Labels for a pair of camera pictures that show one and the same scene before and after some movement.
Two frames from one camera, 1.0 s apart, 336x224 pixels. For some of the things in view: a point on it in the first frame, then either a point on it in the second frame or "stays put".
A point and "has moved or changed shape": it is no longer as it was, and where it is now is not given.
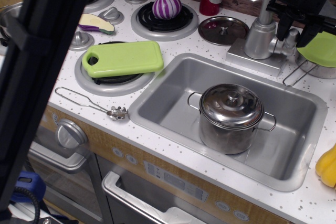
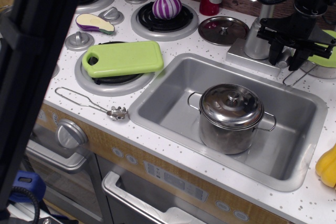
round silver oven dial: (70, 135) stays put
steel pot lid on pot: (230, 106) stays put
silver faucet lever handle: (286, 46) has moved or changed shape
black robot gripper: (304, 6) → (298, 32)
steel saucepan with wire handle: (324, 72) stays put
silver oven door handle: (56, 159) stays put
